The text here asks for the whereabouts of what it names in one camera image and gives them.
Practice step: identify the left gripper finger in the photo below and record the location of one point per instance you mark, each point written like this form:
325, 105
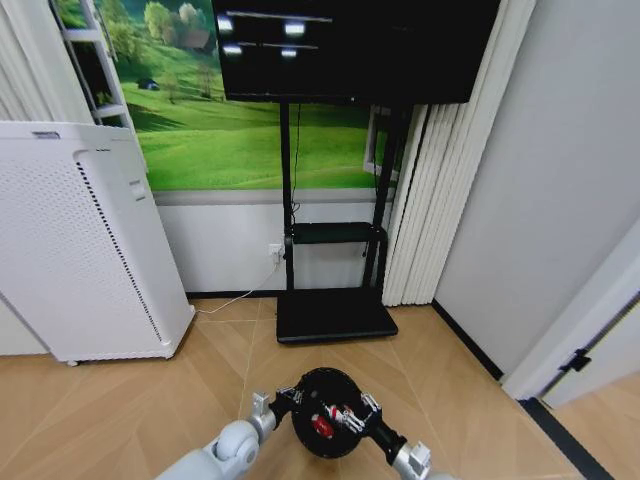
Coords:
295, 396

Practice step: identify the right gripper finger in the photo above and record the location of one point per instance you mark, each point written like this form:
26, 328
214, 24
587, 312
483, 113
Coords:
371, 402
351, 421

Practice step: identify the white and red trash piece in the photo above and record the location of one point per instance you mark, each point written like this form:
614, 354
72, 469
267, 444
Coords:
334, 411

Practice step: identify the black round trash bin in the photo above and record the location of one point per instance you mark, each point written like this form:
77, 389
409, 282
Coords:
325, 387

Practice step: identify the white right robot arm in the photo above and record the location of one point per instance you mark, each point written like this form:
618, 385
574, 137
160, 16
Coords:
417, 460

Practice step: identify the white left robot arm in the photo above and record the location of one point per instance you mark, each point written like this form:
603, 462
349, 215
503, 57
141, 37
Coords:
225, 445

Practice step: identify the red crumpled trash piece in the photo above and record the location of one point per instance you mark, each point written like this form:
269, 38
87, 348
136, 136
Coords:
322, 425

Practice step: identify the black television floor stand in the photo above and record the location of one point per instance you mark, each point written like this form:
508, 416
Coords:
335, 320

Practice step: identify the black stand shelf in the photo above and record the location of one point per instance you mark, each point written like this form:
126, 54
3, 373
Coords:
335, 233

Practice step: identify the black door hinge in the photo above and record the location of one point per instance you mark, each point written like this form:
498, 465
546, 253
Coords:
576, 360

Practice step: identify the white pleated curtain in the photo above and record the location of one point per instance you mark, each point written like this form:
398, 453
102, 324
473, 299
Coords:
430, 200
30, 60

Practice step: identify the white door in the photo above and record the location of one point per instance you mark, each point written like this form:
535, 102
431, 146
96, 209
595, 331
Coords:
600, 350

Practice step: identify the white air purifier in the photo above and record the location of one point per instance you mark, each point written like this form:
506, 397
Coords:
75, 240

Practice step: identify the black flat screen television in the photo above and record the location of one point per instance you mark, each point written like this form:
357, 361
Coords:
360, 50

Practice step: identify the white wall socket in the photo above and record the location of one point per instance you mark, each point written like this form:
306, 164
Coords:
275, 252

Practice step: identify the green meadow wall mural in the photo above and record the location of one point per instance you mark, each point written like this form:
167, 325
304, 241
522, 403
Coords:
215, 145

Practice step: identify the white window frame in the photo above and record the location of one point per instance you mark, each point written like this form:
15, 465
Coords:
102, 65

